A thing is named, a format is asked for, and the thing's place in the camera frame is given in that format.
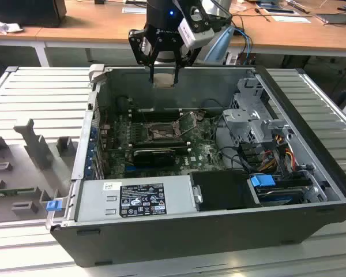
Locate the grey parts rack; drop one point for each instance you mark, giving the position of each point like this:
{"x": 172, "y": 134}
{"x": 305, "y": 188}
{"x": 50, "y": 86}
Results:
{"x": 26, "y": 161}

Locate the white paper sheet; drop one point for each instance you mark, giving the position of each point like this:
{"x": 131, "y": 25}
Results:
{"x": 291, "y": 19}

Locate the wooden desk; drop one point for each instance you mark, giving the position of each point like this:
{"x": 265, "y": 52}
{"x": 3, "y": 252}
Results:
{"x": 98, "y": 26}

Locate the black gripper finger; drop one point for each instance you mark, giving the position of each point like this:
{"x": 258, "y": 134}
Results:
{"x": 176, "y": 75}
{"x": 139, "y": 46}

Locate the grey power supply unit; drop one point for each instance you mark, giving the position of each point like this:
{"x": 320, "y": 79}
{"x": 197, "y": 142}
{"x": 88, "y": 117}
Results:
{"x": 95, "y": 199}

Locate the black open PC case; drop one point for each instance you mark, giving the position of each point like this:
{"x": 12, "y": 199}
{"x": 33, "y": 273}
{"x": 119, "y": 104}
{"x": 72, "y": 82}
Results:
{"x": 190, "y": 242}

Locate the black graphics card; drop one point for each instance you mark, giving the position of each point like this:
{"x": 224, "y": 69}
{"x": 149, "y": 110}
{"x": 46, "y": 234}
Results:
{"x": 152, "y": 158}

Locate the green motherboard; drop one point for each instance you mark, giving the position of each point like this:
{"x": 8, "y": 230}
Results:
{"x": 202, "y": 155}

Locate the black box on desk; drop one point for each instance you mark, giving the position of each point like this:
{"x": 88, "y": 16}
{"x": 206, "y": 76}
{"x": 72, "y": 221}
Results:
{"x": 26, "y": 13}

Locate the small CPU plate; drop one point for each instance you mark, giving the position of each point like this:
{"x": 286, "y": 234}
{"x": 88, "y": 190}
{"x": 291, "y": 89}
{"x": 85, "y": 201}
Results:
{"x": 164, "y": 80}

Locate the crumpled white paper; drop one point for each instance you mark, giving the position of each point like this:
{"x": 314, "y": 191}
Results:
{"x": 5, "y": 26}

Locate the dark notebook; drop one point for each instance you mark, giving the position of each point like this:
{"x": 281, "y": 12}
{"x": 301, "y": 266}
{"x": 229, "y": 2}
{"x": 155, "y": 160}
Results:
{"x": 334, "y": 18}

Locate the hard disk in blue carrier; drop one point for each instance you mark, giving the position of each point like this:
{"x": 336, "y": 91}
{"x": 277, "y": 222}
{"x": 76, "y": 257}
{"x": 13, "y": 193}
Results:
{"x": 261, "y": 181}

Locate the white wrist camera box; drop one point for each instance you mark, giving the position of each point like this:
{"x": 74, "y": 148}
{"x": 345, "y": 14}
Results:
{"x": 194, "y": 36}

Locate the green RAM stick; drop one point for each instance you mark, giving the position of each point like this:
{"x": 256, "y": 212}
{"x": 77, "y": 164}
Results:
{"x": 11, "y": 191}

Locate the blue case latch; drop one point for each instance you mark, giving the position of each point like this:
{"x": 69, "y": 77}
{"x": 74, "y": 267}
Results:
{"x": 53, "y": 206}

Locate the silver metal drive cage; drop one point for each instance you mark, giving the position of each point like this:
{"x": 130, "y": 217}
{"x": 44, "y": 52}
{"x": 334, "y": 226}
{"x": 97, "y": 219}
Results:
{"x": 248, "y": 118}

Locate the black RAM slot bank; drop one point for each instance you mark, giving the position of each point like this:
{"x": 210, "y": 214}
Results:
{"x": 158, "y": 143}
{"x": 158, "y": 115}

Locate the CPU socket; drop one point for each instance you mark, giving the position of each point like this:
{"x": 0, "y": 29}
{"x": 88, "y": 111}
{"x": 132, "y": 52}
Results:
{"x": 161, "y": 131}

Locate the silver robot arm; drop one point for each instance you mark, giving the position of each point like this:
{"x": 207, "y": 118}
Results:
{"x": 216, "y": 43}

